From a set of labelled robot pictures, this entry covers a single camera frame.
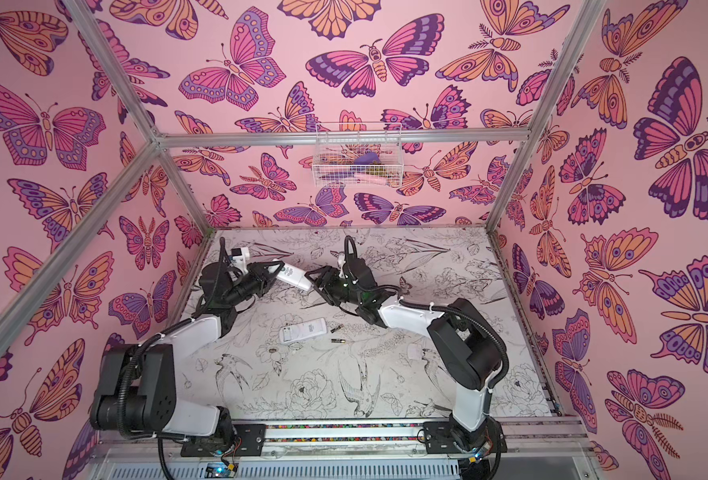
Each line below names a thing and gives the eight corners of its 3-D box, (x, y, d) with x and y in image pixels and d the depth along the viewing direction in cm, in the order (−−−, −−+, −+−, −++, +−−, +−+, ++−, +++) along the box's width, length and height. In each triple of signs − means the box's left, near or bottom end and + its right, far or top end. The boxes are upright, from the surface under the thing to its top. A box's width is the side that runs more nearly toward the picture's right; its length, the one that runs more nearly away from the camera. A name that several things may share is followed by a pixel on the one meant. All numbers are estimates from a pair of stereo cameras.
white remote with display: (281, 345, 92) (279, 342, 91) (280, 328, 96) (278, 325, 94) (329, 335, 94) (328, 332, 92) (326, 319, 98) (325, 316, 96)
